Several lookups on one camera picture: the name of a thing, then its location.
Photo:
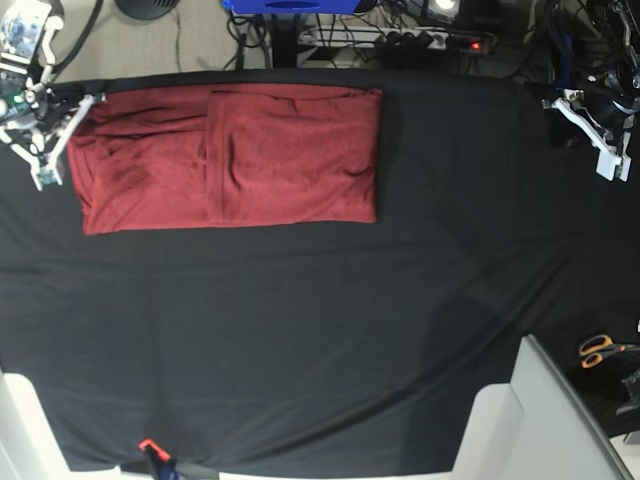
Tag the red long-sleeve shirt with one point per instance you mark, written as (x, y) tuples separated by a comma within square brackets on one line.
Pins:
[(227, 156)]

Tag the white power strip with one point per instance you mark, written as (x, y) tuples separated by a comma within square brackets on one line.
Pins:
[(441, 40)]

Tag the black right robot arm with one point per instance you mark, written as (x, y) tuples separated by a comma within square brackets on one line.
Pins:
[(29, 65)]

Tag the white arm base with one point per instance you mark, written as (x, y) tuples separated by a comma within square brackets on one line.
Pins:
[(29, 449), (535, 427)]

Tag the blue box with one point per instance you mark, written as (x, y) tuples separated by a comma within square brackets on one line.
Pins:
[(246, 7)]

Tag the black stand pole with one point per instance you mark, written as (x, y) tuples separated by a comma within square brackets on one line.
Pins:
[(284, 31)]

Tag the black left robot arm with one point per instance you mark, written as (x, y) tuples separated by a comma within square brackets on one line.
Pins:
[(600, 51)]

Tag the orange blue front clamp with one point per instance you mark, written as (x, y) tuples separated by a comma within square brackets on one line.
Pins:
[(161, 465)]

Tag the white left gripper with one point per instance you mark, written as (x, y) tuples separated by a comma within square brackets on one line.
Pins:
[(605, 119)]

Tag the black table cloth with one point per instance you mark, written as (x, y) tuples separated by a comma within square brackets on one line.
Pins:
[(329, 350)]

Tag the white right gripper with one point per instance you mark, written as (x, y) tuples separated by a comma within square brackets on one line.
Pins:
[(41, 146)]

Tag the yellow-handled scissors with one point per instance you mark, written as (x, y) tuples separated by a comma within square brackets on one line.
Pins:
[(597, 349)]

